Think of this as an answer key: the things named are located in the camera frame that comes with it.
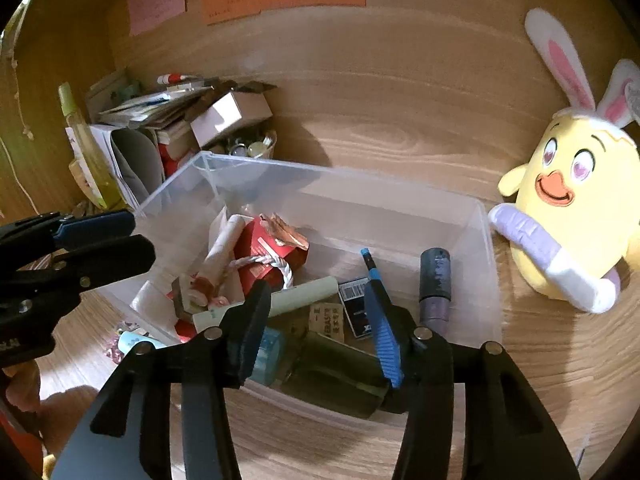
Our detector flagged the pink sticky note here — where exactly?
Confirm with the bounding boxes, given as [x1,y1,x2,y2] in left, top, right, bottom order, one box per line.
[126,0,187,37]

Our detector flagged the pastel braided rope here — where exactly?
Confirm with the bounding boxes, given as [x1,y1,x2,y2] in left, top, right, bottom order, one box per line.
[227,252,296,291]

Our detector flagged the yellow chick plush toy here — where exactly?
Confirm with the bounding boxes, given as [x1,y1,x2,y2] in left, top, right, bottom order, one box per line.
[487,7,640,315]

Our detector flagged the stack of booklets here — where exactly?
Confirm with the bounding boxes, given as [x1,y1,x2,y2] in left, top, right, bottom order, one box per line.
[85,67,221,131]

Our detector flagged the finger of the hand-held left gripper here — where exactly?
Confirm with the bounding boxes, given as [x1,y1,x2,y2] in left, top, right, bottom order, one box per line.
[0,234,157,312]
[0,210,136,251]

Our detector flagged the pink charm key ring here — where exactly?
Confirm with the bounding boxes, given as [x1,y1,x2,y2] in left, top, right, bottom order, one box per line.
[106,327,151,363]

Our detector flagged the tan printed card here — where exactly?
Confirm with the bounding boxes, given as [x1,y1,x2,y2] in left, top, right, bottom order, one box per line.
[308,302,347,344]

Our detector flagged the person's left hand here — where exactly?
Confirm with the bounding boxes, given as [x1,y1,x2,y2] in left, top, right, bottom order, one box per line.
[2,362,43,413]

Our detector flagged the yellow green spray bottle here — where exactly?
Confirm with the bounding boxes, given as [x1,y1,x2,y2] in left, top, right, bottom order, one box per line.
[56,81,128,211]

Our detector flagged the dusty pink tube red label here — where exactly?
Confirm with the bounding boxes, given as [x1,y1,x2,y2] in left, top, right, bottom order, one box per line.
[192,260,223,311]

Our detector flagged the blue pen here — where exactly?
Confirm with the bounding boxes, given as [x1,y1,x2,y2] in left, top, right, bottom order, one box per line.
[360,246,388,291]

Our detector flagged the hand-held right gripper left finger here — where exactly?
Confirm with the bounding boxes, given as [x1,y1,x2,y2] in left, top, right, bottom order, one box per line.
[52,280,273,480]

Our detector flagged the light blue tube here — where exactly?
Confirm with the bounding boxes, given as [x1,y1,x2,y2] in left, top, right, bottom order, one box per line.
[118,332,168,357]

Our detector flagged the orange red cloth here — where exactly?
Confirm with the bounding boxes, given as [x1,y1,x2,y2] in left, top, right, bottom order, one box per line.
[0,400,46,471]

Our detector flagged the small white box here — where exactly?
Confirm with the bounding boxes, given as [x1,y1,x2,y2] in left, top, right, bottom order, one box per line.
[189,91,274,148]

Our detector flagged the red paper packet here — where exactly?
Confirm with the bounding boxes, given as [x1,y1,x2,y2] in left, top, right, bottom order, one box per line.
[235,214,310,286]

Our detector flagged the clear plastic bin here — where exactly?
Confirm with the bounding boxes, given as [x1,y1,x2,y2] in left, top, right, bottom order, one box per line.
[95,150,503,433]

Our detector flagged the mahjong tile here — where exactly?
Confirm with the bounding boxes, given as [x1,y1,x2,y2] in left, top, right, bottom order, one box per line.
[171,276,201,322]

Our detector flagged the pink tube white cap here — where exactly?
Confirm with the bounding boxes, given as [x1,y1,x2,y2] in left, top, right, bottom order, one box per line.
[202,214,248,281]

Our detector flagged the black mascara tube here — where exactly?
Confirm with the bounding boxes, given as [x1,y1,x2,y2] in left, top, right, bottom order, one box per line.
[419,247,453,335]

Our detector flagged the pale green stick tube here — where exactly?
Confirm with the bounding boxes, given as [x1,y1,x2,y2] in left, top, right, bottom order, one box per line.
[192,276,341,333]

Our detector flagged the folded white paper sheets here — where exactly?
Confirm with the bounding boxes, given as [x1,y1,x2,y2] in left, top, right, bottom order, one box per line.
[65,125,166,211]

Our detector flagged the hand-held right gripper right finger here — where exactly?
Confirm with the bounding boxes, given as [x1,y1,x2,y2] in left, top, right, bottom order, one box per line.
[364,282,581,480]

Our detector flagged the thin white cord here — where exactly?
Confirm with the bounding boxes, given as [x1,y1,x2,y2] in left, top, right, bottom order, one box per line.
[5,5,33,138]

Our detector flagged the dark green bottle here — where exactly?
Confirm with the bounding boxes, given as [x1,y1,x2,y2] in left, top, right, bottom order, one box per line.
[282,332,391,418]

